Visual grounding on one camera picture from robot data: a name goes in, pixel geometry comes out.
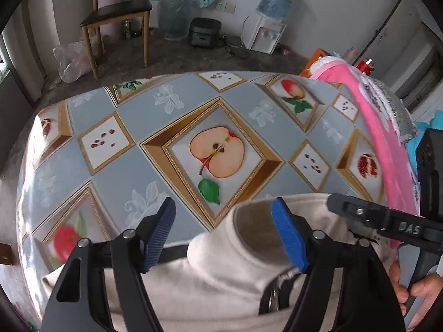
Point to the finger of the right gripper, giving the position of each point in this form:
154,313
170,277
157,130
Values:
366,213

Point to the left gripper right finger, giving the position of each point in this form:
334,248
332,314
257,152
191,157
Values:
350,274

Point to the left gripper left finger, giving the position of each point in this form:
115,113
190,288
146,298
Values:
78,301

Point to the beige zip-up jacket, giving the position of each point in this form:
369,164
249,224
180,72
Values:
236,277

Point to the person right hand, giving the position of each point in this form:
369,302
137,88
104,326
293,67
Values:
428,288

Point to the pink floral blanket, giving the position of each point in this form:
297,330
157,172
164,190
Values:
400,182

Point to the blue cartoon pillow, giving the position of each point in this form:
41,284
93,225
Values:
411,146

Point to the grey patterned cushion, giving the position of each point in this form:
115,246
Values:
398,110

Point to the fruit pattern blue tablecloth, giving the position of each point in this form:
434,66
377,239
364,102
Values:
97,163

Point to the white door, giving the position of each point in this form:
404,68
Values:
406,55

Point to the white water dispenser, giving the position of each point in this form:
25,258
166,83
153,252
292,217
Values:
262,34

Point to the clear plastic bag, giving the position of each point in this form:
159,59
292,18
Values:
73,61

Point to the black rice cooker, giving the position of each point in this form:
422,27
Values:
204,32

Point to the wooden chair dark seat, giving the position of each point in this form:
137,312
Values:
115,13

